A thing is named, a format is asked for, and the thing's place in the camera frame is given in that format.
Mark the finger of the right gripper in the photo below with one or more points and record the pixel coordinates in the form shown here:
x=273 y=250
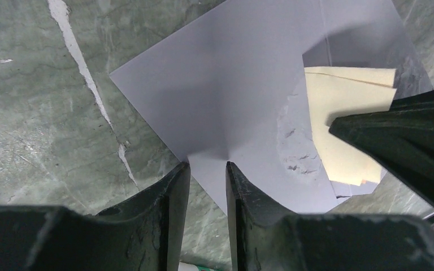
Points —
x=401 y=140

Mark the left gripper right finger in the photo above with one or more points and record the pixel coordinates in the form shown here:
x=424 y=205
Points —
x=264 y=235

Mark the green white glue stick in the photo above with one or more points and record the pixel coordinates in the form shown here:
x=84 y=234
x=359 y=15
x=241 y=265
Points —
x=191 y=267

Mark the tan paper letter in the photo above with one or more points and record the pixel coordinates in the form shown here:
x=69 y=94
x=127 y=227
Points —
x=336 y=123

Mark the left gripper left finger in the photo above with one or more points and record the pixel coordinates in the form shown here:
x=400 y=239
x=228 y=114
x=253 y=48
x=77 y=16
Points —
x=143 y=232

